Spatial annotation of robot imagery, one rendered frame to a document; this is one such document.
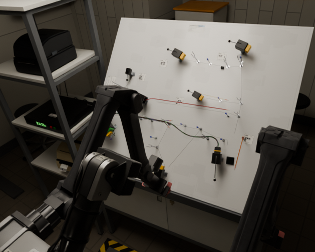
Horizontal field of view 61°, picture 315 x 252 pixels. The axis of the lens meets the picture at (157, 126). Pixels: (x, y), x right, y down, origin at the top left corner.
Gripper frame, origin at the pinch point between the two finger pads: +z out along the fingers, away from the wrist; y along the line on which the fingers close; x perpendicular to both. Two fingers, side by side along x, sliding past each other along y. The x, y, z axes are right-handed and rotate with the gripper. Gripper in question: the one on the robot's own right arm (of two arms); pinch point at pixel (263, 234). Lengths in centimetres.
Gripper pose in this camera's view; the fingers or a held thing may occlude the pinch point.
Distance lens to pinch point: 125.7
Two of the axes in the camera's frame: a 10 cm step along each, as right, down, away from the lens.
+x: -4.5, 8.5, -2.8
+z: 3.4, 4.5, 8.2
